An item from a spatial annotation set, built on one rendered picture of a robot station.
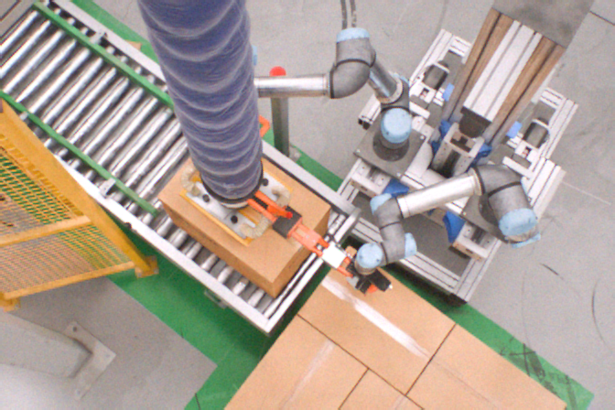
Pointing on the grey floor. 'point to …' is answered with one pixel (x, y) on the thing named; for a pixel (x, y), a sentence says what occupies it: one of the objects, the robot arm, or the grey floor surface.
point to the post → (279, 109)
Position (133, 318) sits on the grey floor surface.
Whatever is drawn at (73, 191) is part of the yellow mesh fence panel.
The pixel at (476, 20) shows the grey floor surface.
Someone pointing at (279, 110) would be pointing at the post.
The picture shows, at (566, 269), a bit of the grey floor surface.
